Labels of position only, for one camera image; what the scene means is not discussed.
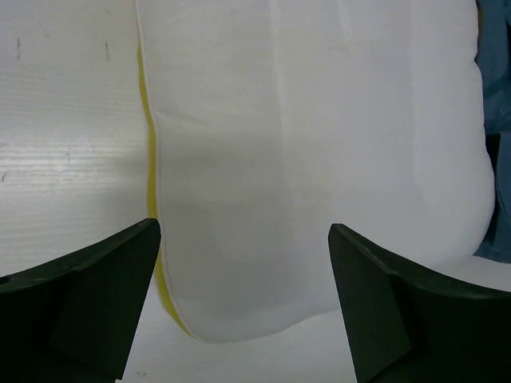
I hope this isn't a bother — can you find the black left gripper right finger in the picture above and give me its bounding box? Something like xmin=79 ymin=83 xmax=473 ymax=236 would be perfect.
xmin=328 ymin=224 xmax=510 ymax=382

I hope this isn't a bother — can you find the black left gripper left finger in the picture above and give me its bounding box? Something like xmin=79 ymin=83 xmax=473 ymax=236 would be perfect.
xmin=1 ymin=219 xmax=160 ymax=382

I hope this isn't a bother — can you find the white pillow yellow trim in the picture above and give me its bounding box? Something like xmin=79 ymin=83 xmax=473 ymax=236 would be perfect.
xmin=136 ymin=1 xmax=494 ymax=342

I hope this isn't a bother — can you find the blue cartoon print pillowcase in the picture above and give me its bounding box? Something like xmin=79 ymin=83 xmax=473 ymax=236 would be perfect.
xmin=476 ymin=1 xmax=510 ymax=263

